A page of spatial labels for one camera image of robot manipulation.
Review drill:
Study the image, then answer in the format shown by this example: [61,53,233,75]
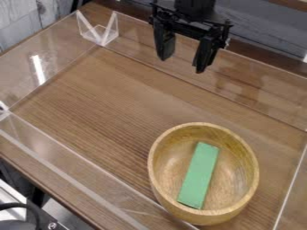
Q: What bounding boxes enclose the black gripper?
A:
[149,0,232,74]

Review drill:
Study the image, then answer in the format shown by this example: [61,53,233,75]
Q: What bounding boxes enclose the green rectangular block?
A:
[177,142,219,209]

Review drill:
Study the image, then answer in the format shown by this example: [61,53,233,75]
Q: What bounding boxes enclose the brown wooden bowl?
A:
[148,122,259,226]

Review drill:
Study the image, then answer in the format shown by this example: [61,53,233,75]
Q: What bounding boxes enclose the clear acrylic corner bracket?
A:
[76,11,118,47]

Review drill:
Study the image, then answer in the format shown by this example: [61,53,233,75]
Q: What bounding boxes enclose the black metal bracket with bolt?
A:
[26,199,69,230]

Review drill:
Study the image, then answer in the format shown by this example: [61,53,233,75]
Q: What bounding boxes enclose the black cable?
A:
[0,202,42,230]

